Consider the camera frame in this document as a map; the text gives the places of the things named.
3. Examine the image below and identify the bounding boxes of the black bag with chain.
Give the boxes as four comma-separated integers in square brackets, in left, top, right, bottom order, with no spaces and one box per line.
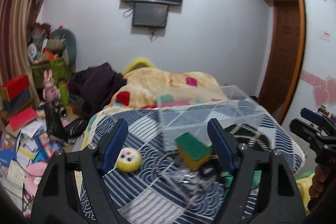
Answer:
[200,123,270,176]

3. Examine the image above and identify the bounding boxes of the yellow plush ball toy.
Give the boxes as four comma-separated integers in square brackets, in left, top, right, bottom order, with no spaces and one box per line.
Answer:
[116,147,142,173]

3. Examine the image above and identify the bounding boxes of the green yellow sponge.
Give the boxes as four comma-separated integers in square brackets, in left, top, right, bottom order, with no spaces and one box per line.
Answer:
[175,132,212,171]

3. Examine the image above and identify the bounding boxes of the green knitted cloth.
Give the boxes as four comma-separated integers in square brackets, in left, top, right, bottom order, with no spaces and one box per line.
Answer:
[219,170,261,190]

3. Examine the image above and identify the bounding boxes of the clear plastic storage bin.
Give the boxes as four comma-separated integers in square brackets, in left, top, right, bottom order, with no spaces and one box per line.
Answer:
[153,85,266,151]

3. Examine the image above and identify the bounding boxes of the grey cloth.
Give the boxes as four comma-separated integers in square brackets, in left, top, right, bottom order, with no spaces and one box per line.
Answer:
[160,167,229,205]

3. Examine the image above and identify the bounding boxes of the person's right hand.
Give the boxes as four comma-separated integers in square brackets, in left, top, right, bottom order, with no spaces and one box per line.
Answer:
[309,165,331,199]

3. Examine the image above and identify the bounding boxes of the white sliding wardrobe door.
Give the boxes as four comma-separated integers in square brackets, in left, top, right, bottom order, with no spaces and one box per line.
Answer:
[282,0,335,130]

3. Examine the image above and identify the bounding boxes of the wooden door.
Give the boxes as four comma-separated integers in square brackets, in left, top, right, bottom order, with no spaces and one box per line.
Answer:
[259,0,300,114]

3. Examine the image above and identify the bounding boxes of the dark purple clothes pile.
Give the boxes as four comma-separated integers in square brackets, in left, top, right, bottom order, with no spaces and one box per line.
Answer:
[67,63,127,116]

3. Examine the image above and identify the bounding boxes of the blue white patterned bedspread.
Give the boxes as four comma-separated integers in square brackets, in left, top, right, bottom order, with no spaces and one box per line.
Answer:
[83,106,305,223]

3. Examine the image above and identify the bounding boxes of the beige fleece blanket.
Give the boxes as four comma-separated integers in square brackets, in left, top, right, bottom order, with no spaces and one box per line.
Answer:
[109,67,228,109]

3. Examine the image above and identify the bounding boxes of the green bottle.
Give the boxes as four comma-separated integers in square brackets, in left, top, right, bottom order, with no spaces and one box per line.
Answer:
[59,81,69,106]

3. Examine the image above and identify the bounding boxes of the pink rabbit doll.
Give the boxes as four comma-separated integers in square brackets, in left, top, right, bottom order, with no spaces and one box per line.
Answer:
[43,69,60,103]

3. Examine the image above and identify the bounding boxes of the yellow green pillow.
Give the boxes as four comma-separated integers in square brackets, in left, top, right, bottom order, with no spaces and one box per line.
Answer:
[122,57,154,76]

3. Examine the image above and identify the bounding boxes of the green storage box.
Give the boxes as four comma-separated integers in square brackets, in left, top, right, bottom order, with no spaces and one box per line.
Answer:
[31,58,73,89]

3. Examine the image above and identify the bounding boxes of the red book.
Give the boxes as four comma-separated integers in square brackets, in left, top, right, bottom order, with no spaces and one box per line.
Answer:
[9,107,37,131]

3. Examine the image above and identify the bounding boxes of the green dinosaur plush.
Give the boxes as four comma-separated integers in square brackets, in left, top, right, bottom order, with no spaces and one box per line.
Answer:
[47,28,77,67]

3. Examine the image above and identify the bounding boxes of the red box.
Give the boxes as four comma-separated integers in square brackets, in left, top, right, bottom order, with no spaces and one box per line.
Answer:
[0,75,30,101]

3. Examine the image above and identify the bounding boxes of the striped brown curtain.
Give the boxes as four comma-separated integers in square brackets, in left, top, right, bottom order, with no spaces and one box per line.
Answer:
[1,0,44,84]

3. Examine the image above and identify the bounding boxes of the small black wall monitor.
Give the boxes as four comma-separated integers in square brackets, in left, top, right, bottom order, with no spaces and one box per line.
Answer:
[132,2,169,28]

